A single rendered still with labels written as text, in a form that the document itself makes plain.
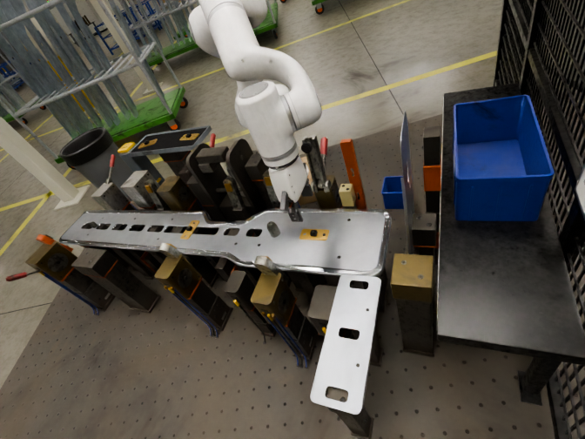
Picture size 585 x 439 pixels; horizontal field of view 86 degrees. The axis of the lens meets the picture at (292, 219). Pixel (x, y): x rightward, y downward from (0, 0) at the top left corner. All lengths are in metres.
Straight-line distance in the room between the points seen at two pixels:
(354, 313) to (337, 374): 0.13
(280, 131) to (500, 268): 0.52
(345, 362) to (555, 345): 0.36
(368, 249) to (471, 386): 0.43
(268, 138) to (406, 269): 0.39
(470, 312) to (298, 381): 0.55
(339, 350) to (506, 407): 0.45
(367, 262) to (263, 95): 0.46
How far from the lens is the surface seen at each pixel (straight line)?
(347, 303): 0.75
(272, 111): 0.64
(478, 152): 1.02
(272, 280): 0.79
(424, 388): 0.99
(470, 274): 0.75
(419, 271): 0.71
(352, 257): 0.82
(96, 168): 3.73
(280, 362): 1.08
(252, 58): 0.72
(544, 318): 0.72
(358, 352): 0.70
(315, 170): 0.92
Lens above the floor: 1.65
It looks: 42 degrees down
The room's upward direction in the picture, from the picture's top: 25 degrees counter-clockwise
